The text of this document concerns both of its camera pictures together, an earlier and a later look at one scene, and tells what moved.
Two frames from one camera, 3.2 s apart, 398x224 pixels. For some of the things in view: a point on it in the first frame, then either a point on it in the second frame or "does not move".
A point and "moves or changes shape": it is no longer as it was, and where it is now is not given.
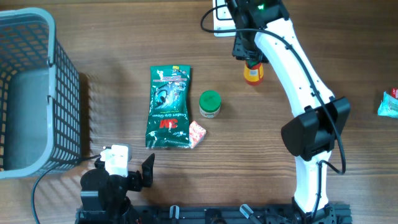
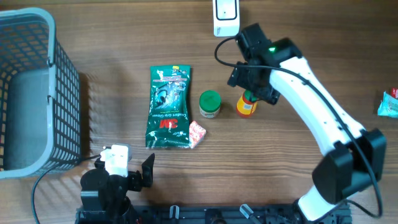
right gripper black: x=238 y=52 → x=239 y=76
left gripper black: x=135 y=177 does not move
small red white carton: x=196 y=134 does not move
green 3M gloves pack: x=168 y=118 does not move
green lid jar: x=209 y=104 does not move
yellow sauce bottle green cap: x=254 y=73 moves or changes shape
